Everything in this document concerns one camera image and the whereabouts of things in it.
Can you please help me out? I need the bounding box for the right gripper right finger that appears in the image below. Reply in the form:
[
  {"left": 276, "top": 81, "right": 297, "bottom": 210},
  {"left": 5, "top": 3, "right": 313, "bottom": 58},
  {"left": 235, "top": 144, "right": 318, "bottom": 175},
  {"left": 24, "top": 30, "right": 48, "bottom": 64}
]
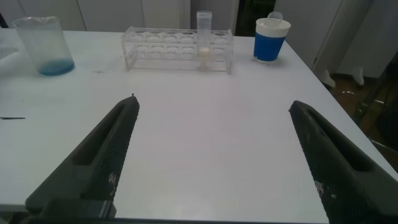
[{"left": 289, "top": 100, "right": 398, "bottom": 223}]

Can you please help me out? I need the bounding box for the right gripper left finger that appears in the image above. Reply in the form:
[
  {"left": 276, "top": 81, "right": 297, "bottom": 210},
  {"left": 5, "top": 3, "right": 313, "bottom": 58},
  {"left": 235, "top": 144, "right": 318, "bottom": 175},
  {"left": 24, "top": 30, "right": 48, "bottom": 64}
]
[{"left": 25, "top": 95, "right": 141, "bottom": 218}]

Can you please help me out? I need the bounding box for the yellow pigment test tube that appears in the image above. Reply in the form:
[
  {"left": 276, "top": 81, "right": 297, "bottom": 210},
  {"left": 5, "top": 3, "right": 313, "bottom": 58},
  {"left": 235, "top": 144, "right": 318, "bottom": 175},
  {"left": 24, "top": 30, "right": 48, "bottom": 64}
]
[{"left": 196, "top": 11, "right": 213, "bottom": 71}]

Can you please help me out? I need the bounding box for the clear plastic beaker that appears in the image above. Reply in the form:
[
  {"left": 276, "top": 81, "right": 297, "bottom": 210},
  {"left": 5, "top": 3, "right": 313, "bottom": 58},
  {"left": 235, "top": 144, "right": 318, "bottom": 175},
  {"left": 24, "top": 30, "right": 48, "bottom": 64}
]
[{"left": 11, "top": 16, "right": 76, "bottom": 77}]

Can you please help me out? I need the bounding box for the clear acrylic test tube rack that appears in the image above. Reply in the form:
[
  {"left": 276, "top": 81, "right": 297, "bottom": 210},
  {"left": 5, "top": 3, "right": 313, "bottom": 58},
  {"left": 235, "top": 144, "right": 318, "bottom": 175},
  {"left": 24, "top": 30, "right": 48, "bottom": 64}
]
[{"left": 121, "top": 26, "right": 234, "bottom": 75}]

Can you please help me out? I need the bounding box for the white folding partition screen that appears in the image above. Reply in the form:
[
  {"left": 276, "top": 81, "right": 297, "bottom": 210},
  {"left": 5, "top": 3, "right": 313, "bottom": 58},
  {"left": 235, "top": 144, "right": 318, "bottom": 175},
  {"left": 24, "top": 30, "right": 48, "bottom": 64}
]
[
  {"left": 0, "top": 0, "right": 192, "bottom": 32},
  {"left": 337, "top": 0, "right": 398, "bottom": 86},
  {"left": 273, "top": 0, "right": 374, "bottom": 74}
]

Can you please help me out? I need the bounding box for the blue white paper cup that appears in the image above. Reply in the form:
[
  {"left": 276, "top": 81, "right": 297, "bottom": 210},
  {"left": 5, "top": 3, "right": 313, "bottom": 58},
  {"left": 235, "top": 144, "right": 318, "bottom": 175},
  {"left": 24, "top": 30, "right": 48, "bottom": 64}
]
[{"left": 253, "top": 17, "right": 292, "bottom": 63}]

